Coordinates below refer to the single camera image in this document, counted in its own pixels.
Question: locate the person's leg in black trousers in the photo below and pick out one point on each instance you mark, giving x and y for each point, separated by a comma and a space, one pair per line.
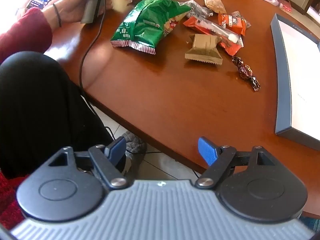
42, 110

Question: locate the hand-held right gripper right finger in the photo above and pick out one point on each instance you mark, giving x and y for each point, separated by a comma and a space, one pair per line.
207, 152

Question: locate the grey fuzzy slipper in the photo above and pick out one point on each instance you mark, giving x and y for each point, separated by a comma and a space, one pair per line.
135, 143

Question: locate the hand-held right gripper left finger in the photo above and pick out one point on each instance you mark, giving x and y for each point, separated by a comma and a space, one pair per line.
117, 148

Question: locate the person's left hand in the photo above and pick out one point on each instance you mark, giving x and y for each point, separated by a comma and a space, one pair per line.
70, 7

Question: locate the dark foil-wrapped candy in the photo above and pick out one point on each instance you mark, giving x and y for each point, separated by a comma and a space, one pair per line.
246, 72

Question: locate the red sweater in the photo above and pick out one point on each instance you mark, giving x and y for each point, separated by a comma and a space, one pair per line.
7, 200

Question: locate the clear bag of dark nuts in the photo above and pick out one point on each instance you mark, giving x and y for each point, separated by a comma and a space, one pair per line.
197, 8

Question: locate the large green snack bag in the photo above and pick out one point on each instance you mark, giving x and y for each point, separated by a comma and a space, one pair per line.
147, 25

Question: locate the grey-blue cardboard box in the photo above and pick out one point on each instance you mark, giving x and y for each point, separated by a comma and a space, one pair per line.
300, 67

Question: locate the tan paper snack packet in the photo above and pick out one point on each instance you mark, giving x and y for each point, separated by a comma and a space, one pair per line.
203, 52

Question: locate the person's left forearm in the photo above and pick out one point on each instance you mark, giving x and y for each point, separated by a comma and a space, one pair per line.
22, 32

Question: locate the pink flat item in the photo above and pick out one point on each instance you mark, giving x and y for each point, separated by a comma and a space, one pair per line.
286, 6

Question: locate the long orange snack packet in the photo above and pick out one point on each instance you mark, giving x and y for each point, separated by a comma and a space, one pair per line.
196, 24

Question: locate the clear pink snack packet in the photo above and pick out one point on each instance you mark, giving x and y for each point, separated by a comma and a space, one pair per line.
225, 33

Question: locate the small clear snack packet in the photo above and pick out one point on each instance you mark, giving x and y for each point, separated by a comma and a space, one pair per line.
240, 15

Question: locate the small orange snack packet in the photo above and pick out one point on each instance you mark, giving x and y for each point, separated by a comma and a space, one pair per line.
231, 23

